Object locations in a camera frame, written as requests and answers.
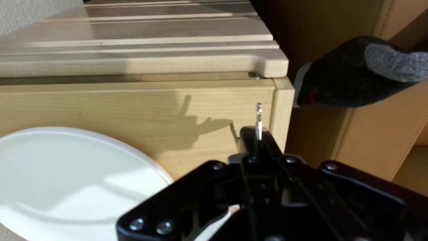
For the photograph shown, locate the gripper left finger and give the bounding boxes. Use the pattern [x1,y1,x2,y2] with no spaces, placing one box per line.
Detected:
[116,127,260,241]

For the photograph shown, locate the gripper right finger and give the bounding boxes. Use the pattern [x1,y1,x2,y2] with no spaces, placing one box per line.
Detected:
[258,129,428,241]

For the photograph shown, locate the silver keys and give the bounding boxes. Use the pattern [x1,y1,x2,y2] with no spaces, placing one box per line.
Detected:
[229,103,263,146]

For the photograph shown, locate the white round nightstand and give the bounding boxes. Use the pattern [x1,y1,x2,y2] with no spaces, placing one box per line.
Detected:
[0,126,174,241]

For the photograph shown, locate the light wooden cabinet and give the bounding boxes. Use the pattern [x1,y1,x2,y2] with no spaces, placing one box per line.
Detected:
[264,0,428,197]

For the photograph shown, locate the dark grey sock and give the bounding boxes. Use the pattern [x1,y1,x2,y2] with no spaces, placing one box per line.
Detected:
[293,36,428,108]

